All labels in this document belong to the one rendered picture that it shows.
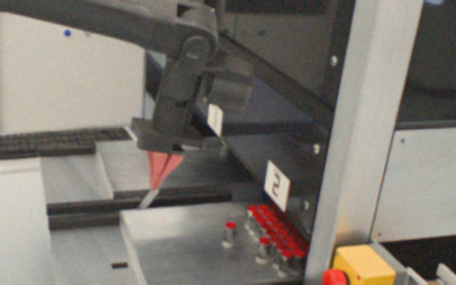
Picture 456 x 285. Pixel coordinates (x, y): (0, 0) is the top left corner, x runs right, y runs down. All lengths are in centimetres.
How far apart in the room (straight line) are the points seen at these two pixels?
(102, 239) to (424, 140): 59
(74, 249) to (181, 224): 23
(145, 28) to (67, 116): 105
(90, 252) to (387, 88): 58
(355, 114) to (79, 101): 109
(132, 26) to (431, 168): 49
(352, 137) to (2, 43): 112
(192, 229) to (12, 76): 80
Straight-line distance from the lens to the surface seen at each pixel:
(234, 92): 82
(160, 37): 76
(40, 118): 177
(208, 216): 119
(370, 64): 81
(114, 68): 176
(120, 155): 144
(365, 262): 87
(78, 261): 106
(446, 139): 93
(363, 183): 88
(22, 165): 158
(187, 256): 107
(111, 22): 76
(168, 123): 82
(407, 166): 91
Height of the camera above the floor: 149
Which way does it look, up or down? 23 degrees down
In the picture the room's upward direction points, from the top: 3 degrees clockwise
